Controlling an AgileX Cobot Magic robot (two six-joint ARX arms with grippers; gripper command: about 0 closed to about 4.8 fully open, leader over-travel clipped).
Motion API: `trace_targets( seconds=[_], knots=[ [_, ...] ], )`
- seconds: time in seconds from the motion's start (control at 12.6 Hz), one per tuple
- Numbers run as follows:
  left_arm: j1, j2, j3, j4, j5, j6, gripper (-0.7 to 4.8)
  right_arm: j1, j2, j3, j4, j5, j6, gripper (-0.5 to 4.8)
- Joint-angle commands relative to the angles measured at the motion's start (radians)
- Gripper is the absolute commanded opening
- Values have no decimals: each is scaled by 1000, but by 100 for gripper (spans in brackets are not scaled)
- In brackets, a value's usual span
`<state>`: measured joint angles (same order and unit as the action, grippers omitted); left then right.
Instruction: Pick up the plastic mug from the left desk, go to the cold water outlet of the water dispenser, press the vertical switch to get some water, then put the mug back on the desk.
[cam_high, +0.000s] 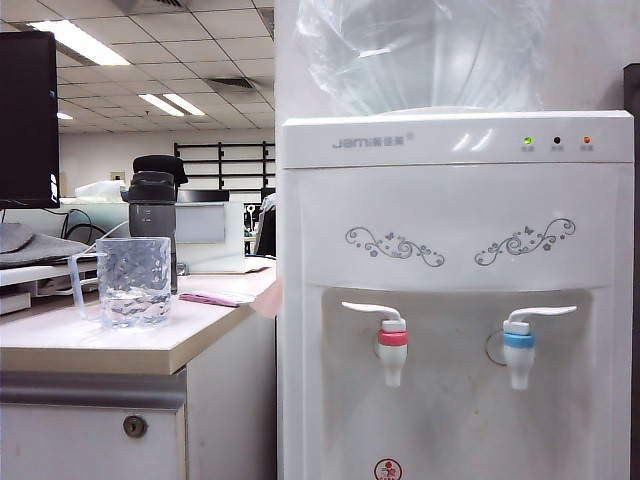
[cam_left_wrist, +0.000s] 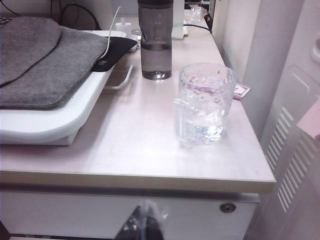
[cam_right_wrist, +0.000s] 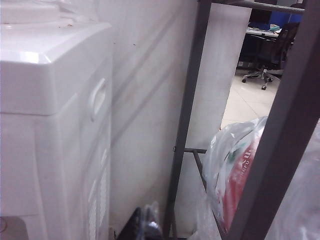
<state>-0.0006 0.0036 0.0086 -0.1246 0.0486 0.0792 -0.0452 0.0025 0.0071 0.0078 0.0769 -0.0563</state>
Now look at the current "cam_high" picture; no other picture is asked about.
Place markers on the white water dispenser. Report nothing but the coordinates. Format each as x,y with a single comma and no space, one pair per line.
450,210

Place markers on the black wall rack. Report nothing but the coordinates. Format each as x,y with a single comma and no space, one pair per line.
220,165

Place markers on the pink paper packet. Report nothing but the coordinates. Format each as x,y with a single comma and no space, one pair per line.
210,298

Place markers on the grey transparent water bottle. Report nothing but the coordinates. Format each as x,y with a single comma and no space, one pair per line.
150,215

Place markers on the white wall socket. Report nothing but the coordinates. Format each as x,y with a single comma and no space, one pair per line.
118,175

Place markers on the black laptop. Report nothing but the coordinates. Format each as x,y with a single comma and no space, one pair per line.
50,262

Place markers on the black office chair back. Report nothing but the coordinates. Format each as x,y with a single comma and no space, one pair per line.
267,235

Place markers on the white monitor riser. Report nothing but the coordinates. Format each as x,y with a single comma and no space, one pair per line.
20,276

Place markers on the grey felt sleeve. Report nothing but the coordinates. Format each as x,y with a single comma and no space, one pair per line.
40,247

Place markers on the fluorescent ceiling light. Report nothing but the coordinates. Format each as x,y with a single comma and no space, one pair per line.
64,116
157,105
75,42
186,105

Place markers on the frosted glass desk partition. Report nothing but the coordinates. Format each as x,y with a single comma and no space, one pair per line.
210,255

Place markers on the black computer monitor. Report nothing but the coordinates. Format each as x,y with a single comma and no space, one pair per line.
25,120

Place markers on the black chair headrest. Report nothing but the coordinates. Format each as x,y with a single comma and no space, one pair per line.
160,164

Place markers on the silver metal partition clamp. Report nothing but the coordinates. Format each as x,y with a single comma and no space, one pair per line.
183,269

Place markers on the ceiling air vent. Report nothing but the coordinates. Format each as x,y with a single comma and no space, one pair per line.
155,4
230,83

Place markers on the plastic-wrapped water jug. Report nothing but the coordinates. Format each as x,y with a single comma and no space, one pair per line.
425,60

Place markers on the clear plastic mug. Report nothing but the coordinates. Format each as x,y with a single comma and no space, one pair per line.
135,280

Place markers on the white drawer cabinet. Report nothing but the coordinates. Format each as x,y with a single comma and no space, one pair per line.
75,445

